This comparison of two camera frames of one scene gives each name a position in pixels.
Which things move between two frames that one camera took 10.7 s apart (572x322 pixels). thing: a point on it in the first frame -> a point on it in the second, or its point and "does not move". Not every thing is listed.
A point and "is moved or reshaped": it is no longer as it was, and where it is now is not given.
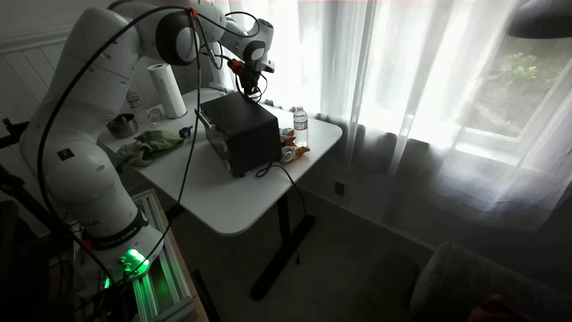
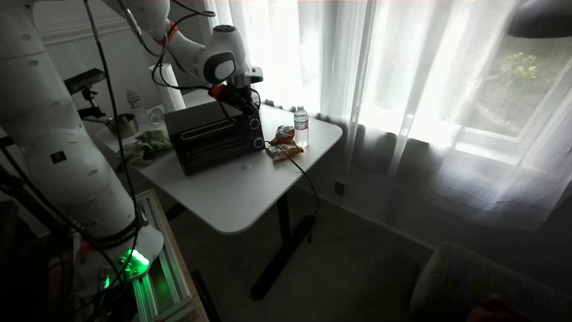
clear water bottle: x=300 y=126 does not move
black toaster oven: x=241 y=131 is moved or reshaped
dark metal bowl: x=123 y=126 does not move
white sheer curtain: x=441 y=96 does not move
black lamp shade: x=541 y=20 does not move
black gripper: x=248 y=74 -> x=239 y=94
